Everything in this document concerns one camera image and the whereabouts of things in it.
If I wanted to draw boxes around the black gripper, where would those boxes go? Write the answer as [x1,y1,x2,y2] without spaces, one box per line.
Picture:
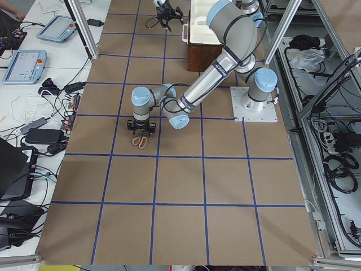
[156,3,184,31]
[127,118,156,137]

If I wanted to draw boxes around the grey orange scissors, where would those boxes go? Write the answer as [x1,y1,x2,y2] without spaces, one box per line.
[131,130,148,150]

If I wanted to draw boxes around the white drawer handle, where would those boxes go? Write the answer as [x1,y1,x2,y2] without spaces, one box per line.
[182,23,188,43]

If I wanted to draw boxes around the brown wooden drawer cabinet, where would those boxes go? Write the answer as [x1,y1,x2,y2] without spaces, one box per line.
[187,43,223,72]

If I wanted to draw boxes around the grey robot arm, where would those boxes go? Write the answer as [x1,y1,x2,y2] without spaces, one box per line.
[153,0,184,31]
[127,1,278,136]

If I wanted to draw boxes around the white plastic tray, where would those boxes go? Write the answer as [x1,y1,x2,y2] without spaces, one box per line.
[189,0,221,45]

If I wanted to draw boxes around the black small adapter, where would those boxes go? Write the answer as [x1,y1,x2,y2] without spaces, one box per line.
[87,18,104,27]

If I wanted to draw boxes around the black power adapter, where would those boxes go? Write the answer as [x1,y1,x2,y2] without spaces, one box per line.
[25,128,64,145]

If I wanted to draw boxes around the upper blue teach pendant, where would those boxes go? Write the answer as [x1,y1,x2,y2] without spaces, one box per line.
[36,15,76,42]

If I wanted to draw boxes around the blue teach pendant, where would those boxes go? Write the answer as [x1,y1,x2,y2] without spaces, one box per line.
[2,50,47,85]
[36,15,76,42]

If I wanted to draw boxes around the lower blue teach pendant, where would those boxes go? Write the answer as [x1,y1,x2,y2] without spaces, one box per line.
[2,50,47,85]

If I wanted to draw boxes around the black laptop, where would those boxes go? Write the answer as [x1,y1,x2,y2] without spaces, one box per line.
[1,139,38,202]

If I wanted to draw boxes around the white crumpled cloth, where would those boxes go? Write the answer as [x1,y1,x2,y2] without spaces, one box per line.
[290,49,325,72]

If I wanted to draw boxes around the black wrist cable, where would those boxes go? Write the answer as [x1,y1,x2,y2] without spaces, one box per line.
[145,14,162,29]

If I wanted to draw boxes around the aluminium frame post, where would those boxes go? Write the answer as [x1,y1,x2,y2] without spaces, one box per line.
[64,0,99,61]

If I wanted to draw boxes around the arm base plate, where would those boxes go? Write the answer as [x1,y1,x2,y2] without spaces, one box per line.
[230,86,278,123]

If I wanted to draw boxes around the white coiled cable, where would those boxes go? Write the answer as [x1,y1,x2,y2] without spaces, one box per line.
[10,94,56,124]

